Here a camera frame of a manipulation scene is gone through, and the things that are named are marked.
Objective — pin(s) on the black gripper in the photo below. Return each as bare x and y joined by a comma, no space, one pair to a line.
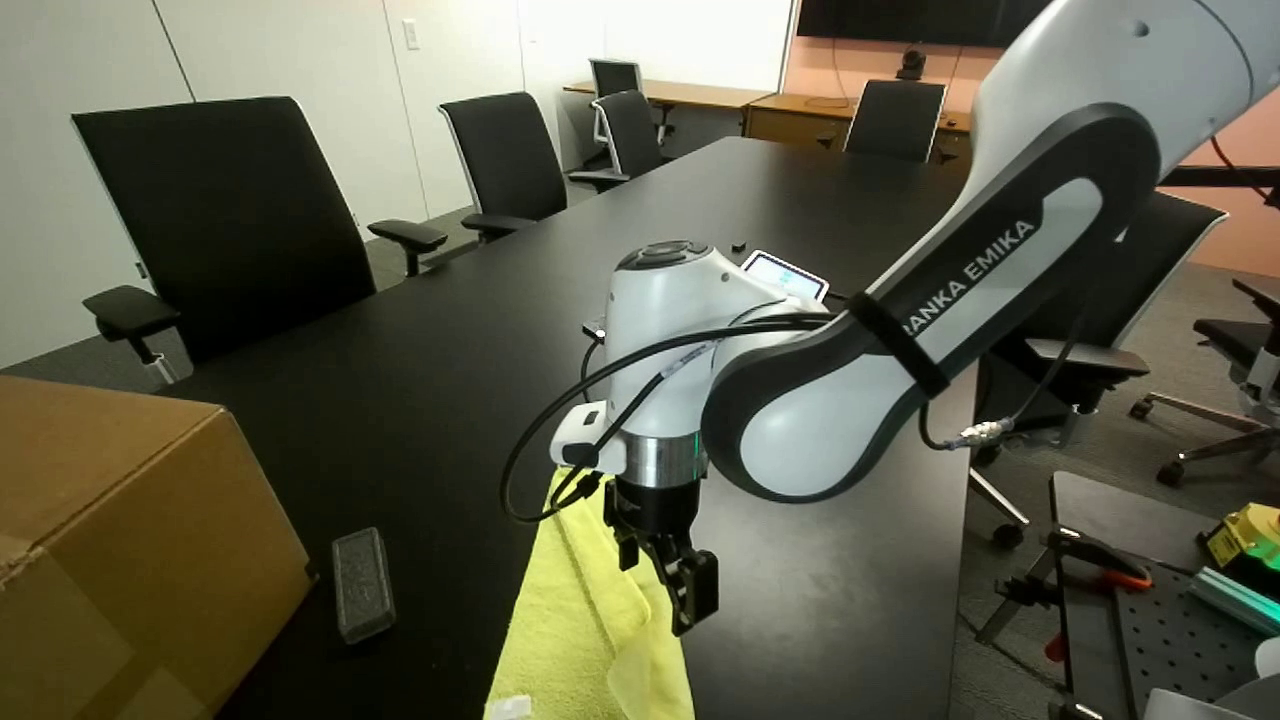
653,513

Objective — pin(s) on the yellow green towel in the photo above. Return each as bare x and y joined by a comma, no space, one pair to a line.
584,640

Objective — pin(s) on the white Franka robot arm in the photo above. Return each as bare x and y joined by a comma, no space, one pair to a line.
1066,106

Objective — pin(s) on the grey whiteboard eraser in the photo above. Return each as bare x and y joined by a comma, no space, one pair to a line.
362,582

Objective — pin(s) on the black white-framed office chair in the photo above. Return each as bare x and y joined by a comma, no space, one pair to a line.
625,134

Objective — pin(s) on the wooden sideboard cabinet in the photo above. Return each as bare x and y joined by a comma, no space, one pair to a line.
795,123

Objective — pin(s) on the brown cardboard box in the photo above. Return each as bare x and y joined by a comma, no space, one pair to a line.
122,561

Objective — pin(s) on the large black office chair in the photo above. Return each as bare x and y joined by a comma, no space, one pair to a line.
225,214

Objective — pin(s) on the black conference webcam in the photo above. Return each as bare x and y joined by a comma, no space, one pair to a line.
915,66

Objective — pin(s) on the teal plastic item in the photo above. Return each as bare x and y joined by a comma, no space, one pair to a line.
1235,598

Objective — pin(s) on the yellow green small box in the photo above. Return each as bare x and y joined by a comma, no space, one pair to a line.
1246,535

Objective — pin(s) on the white round object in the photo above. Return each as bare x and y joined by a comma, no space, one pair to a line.
1266,663

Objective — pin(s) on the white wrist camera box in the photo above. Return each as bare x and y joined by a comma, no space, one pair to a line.
583,434

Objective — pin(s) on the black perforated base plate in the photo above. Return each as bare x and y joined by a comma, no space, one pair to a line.
1175,640

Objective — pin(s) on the white wall switch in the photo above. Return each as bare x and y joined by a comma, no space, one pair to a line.
410,34

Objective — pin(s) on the black wall television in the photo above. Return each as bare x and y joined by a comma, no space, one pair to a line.
904,17

